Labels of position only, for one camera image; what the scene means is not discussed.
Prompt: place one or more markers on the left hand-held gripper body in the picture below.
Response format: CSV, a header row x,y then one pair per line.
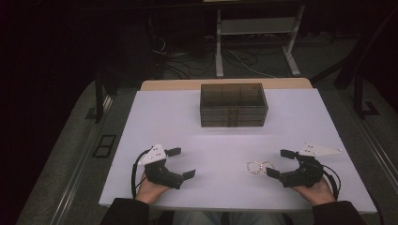
x,y
159,175

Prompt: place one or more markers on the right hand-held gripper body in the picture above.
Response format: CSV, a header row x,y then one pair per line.
x,y
305,175

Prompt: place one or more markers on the smoky clear drawer box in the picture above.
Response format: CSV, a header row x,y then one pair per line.
x,y
231,97

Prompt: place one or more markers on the person's left hand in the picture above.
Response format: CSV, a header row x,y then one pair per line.
x,y
148,192

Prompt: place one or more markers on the person's right hand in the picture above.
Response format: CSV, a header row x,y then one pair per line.
x,y
319,193

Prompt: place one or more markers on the white board table cover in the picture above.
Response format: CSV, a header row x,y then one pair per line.
x,y
219,146

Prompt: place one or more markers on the black metal stand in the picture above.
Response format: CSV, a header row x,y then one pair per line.
x,y
359,93
99,93

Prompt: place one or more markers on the white metal stand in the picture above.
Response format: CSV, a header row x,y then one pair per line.
x,y
256,25

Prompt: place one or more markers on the metal floor rail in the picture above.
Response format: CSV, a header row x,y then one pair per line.
x,y
377,150
77,175

